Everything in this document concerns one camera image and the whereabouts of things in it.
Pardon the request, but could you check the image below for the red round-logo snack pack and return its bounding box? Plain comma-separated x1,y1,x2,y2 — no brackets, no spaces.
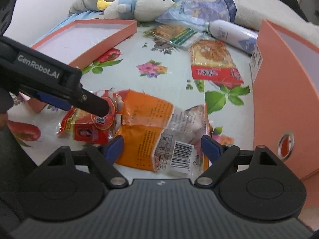
56,89,123,145

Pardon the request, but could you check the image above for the orange snack packet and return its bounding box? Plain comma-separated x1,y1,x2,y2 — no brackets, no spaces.
116,90,210,179

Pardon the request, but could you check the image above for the red clear tofu snack pack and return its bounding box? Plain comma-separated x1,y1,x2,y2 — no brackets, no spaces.
189,39,243,88

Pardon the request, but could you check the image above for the person left hand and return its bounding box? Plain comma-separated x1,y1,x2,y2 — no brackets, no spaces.
0,112,8,130

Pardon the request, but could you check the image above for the pink box lid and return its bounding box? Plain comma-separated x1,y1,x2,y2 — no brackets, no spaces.
18,19,139,114

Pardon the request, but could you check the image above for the pink deep box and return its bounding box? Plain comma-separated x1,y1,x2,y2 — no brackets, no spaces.
250,21,318,208

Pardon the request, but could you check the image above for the white bottle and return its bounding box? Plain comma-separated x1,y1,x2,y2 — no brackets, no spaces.
205,20,258,54

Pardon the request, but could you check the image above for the green label snack pack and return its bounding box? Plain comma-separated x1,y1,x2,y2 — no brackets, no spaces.
147,24,204,49

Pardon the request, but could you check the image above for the white blue plush toy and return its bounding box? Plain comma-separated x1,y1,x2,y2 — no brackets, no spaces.
97,0,180,22

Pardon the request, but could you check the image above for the lavender nut snack bag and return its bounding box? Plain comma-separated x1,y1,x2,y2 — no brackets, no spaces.
156,0,237,31

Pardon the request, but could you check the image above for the grey duvet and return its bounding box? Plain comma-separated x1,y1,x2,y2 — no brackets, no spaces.
69,0,318,45

